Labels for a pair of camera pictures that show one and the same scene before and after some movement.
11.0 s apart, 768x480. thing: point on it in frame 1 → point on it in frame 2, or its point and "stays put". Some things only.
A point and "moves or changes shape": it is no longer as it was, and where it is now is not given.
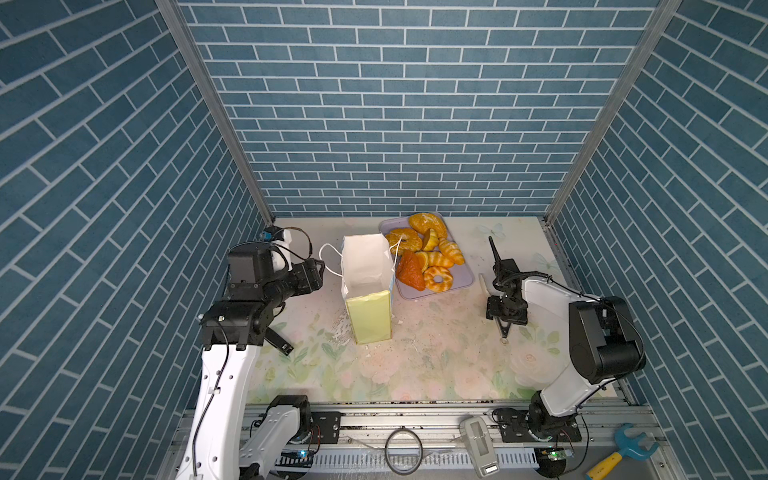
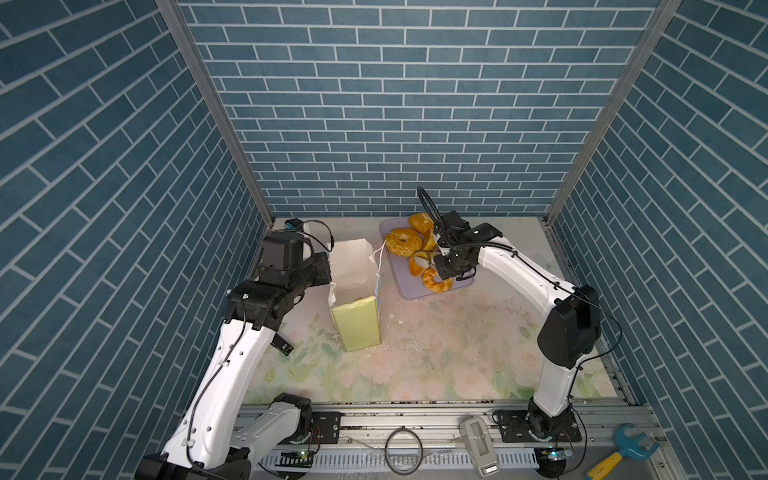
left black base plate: [325, 427] stays put
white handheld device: [480, 446] stays put
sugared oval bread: [424, 222] stays put
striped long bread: [438, 259] moves or changes shape
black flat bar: [278, 341] stays put
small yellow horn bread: [432, 242] stays put
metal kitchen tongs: [504, 326] → [436, 219]
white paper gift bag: [366, 265] moves or changes shape
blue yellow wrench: [634, 447] stays put
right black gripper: [516, 319] → [444, 272]
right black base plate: [514, 428] stays put
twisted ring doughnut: [438, 287] stays put
